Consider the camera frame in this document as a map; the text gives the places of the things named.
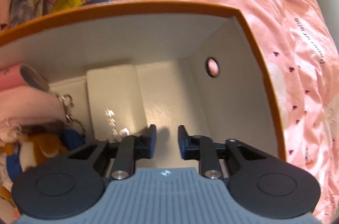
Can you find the pink pouch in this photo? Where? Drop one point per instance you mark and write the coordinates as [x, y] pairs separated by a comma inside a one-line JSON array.
[[25, 98]]

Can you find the pink patterned duvet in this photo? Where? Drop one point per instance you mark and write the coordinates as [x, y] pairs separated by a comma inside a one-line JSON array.
[[291, 39]]

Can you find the brown dog plush keychain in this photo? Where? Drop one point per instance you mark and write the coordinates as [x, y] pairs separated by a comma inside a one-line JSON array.
[[26, 147]]

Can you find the orange cardboard box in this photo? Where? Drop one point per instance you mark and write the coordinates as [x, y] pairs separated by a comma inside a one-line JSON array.
[[173, 63]]

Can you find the illustrated picture book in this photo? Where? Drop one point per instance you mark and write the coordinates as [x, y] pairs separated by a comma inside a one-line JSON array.
[[22, 11]]

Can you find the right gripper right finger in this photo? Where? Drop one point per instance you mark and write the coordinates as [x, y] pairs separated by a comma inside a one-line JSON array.
[[203, 150]]

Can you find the yellow tape measure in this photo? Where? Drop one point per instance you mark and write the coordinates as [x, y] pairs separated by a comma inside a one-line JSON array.
[[60, 5]]

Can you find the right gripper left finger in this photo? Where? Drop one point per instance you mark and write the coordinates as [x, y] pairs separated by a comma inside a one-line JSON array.
[[131, 149]]

